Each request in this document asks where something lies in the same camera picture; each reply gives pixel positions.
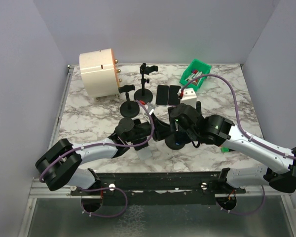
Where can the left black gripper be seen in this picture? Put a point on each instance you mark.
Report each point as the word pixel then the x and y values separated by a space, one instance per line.
pixel 161 129

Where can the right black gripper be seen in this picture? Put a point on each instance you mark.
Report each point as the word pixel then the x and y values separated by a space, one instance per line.
pixel 172 122

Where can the purple edged black phone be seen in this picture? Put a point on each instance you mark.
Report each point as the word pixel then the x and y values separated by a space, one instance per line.
pixel 173 97

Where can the silver edged black phone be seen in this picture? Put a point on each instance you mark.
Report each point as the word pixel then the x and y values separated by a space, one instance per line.
pixel 162 95

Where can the black phone stand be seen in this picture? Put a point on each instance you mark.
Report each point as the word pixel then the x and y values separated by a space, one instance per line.
pixel 144 94
pixel 128 109

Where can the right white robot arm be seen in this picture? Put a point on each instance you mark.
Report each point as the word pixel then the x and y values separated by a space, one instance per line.
pixel 277 164

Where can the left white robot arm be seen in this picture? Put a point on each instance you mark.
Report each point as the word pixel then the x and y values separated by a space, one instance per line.
pixel 59 166

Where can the silver flat phone stand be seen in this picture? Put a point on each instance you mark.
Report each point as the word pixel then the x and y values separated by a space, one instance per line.
pixel 144 153

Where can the green plastic bin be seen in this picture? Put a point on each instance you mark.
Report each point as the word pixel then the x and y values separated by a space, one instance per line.
pixel 195 69

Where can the green capped marker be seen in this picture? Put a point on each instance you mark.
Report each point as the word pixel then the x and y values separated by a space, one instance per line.
pixel 224 150

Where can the cream cylindrical box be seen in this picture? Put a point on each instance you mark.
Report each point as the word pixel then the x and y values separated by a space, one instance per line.
pixel 99 73

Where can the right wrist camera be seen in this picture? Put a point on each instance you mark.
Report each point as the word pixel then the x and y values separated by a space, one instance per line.
pixel 188 97

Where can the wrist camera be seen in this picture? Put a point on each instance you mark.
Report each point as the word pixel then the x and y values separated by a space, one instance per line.
pixel 147 107
pixel 188 97

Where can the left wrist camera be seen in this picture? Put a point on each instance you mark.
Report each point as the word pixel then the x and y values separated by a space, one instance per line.
pixel 147 107

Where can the black mounting rail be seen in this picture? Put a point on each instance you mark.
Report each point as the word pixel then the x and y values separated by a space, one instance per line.
pixel 158 188

